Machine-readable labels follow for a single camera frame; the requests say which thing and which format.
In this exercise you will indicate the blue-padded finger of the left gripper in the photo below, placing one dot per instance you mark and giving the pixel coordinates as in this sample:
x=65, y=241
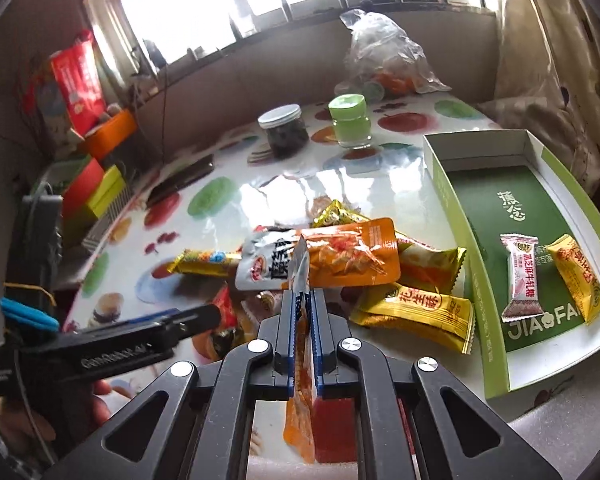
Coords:
x=191, y=321

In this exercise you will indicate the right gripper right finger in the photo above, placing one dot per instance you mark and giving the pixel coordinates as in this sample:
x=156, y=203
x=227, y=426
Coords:
x=324, y=351

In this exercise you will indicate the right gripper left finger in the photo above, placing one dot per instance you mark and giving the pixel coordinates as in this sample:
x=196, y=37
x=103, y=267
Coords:
x=285, y=348

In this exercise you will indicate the red black candy packet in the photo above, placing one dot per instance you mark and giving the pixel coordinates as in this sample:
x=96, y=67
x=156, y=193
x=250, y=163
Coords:
x=215, y=344

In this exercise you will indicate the long yellow snack bar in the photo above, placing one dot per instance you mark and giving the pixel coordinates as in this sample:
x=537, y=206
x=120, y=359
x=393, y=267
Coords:
x=210, y=263

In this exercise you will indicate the pink white snack packet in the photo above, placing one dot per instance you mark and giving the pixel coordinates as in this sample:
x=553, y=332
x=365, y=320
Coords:
x=523, y=290

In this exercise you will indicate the yellow peanut candy packet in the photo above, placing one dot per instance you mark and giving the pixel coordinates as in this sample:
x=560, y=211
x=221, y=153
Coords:
x=578, y=275

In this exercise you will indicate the white grey snack pouch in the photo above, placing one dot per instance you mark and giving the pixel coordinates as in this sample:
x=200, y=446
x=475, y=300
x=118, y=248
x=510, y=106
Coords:
x=264, y=263

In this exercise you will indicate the yellow peanut candy wrapper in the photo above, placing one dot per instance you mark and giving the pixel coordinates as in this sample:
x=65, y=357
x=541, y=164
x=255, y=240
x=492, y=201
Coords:
x=443, y=319

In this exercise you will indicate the yellow orange snack packet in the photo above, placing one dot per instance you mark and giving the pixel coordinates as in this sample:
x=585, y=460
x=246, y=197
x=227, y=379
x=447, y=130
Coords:
x=422, y=266

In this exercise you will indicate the black smartphone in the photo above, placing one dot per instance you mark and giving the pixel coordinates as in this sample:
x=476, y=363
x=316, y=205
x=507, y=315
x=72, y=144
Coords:
x=181, y=179

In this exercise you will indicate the yellow green box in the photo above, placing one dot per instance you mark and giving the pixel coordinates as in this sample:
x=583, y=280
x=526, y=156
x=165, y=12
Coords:
x=110, y=187

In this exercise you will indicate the red box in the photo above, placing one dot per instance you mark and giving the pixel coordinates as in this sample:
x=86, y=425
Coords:
x=82, y=186

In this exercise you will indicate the dark jar white lid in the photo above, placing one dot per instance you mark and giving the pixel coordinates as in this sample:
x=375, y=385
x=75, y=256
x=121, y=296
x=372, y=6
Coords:
x=285, y=129

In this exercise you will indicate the orange box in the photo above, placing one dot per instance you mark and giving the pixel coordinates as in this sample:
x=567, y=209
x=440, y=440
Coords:
x=109, y=135

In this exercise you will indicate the green lidded glass jar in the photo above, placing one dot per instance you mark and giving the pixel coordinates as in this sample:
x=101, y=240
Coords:
x=350, y=121

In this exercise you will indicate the green white shallow box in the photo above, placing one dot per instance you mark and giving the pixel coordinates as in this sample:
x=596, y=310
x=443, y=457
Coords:
x=493, y=182

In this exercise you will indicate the clear plastic bag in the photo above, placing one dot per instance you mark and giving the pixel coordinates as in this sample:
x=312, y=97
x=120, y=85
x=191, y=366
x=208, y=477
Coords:
x=383, y=62

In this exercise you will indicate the red gift bag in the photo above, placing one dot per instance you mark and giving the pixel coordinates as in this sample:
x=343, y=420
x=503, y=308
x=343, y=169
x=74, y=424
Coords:
x=76, y=74

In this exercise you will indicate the beige patterned curtain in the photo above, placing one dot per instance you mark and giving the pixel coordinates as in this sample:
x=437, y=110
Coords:
x=548, y=80

